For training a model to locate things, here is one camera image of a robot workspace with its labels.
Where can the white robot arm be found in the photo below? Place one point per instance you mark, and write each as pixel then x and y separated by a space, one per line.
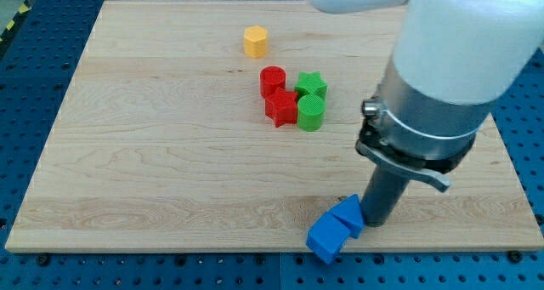
pixel 452 61

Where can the blue cube block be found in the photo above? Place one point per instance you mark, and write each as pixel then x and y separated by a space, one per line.
pixel 326 237

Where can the red star block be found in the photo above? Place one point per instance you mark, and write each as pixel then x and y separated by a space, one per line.
pixel 282 107

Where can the green cylinder block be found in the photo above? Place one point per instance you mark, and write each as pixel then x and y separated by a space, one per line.
pixel 310 112

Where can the red cylinder block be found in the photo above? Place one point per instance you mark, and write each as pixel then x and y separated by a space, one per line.
pixel 271 78

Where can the green star block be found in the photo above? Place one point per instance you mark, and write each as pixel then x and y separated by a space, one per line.
pixel 311 83

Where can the wooden board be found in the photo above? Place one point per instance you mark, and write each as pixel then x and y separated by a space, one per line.
pixel 162 145

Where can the yellow hexagon block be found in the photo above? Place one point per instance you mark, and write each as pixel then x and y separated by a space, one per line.
pixel 255 41

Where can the blue triangle block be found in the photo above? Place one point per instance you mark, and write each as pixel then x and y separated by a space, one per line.
pixel 348 212

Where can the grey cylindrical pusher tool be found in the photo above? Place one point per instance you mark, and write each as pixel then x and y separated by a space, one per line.
pixel 388 182

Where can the black bolt left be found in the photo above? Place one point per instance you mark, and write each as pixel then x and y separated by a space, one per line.
pixel 42 260

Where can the black bolt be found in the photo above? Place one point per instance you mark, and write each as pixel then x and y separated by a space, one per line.
pixel 515 256
pixel 42 260

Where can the black bolt right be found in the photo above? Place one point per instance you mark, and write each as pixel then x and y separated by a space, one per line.
pixel 515 256

